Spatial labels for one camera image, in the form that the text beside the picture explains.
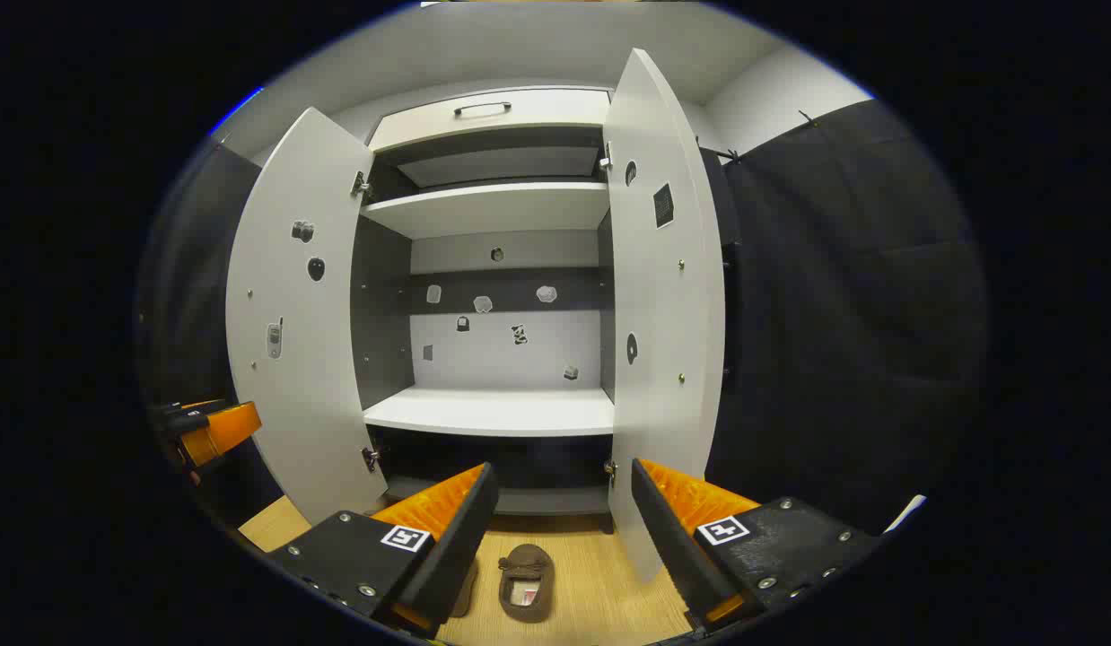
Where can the brown fuzzy shoe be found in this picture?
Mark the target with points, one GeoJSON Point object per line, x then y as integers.
{"type": "Point", "coordinates": [526, 588]}
{"type": "Point", "coordinates": [467, 588]}

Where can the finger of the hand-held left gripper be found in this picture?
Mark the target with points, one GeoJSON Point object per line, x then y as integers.
{"type": "Point", "coordinates": [183, 415]}
{"type": "Point", "coordinates": [219, 431]}

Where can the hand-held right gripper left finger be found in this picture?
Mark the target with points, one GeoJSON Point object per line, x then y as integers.
{"type": "Point", "coordinates": [461, 547]}

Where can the white cabinet drawer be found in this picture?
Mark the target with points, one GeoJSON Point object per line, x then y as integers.
{"type": "Point", "coordinates": [538, 112]}

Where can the black backdrop cloth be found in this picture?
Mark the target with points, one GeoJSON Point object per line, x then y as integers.
{"type": "Point", "coordinates": [843, 314]}

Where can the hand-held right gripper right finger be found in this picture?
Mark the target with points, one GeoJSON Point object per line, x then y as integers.
{"type": "Point", "coordinates": [677, 556]}

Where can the metal door hinge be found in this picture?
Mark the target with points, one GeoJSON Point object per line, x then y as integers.
{"type": "Point", "coordinates": [606, 157]}
{"type": "Point", "coordinates": [371, 458]}
{"type": "Point", "coordinates": [361, 186]}
{"type": "Point", "coordinates": [610, 470]}

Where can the white cabinet door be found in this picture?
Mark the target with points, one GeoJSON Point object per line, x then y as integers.
{"type": "Point", "coordinates": [663, 359]}
{"type": "Point", "coordinates": [286, 413]}

